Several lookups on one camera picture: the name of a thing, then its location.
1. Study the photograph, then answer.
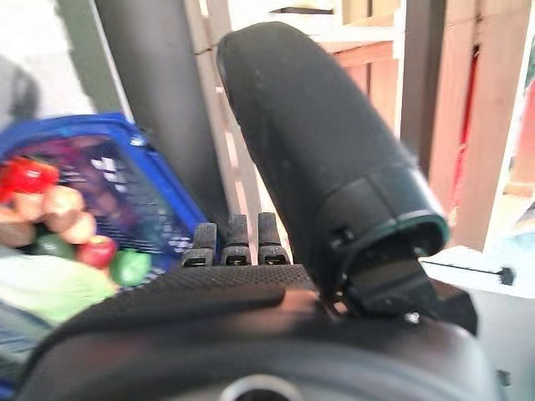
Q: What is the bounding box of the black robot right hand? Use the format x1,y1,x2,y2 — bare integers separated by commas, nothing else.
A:
16,20,498,401

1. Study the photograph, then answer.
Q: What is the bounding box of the blue plastic shopping basket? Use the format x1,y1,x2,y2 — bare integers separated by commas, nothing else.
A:
0,110,212,393

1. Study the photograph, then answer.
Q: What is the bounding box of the wooden vegetable display stand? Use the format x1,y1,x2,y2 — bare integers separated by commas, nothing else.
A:
196,0,535,256

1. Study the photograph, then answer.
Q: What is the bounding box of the light green bell pepper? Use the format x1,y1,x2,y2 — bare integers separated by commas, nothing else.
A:
110,248,152,288

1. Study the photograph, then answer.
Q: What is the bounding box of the small red pepper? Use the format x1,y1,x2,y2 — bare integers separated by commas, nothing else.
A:
78,235,119,269

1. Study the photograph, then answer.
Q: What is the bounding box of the potato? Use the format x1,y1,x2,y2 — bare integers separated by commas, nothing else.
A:
62,211,98,246
0,204,34,247
43,185,87,233

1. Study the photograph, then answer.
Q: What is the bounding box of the dark green pepper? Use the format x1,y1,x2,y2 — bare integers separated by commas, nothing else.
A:
32,232,77,261

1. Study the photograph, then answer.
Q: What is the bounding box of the red bell pepper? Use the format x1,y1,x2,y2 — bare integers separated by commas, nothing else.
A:
0,156,60,201

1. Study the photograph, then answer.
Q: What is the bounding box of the napa cabbage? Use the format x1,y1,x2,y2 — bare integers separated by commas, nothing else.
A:
0,246,120,329

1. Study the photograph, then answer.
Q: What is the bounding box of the dark grey upright post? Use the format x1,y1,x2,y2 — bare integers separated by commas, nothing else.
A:
94,0,236,221

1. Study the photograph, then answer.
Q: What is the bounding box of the black cable tie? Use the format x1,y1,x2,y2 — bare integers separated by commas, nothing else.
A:
424,261,516,286

